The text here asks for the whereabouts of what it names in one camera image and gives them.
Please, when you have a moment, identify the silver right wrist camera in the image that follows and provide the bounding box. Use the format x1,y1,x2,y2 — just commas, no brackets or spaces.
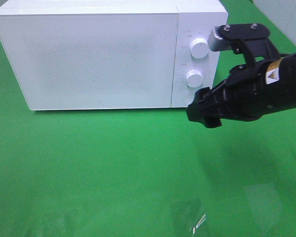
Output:
207,23,282,66

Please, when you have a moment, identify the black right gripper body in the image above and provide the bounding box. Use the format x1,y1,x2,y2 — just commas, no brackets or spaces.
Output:
226,53,296,121

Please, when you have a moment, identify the clear tape patch right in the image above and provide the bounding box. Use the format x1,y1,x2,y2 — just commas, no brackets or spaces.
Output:
244,183,282,229

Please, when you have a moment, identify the white timer knob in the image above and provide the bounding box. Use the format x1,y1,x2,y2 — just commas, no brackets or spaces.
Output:
185,70,204,88

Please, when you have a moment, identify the white microwave oven body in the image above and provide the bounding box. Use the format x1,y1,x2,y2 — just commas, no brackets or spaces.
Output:
0,0,228,108

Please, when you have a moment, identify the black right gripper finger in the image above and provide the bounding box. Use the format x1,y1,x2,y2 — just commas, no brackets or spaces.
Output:
186,81,239,128

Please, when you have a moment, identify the white microwave door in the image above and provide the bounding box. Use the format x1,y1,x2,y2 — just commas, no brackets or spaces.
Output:
0,14,178,111

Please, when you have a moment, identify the clear tape patch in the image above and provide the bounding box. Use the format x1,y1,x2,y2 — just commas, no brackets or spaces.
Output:
170,197,209,237
244,183,282,229

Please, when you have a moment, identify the upper white microwave knob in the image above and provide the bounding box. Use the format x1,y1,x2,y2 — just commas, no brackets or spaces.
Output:
189,38,209,59

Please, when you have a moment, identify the round door release button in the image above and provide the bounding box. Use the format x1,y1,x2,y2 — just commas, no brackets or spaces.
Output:
183,93,194,105

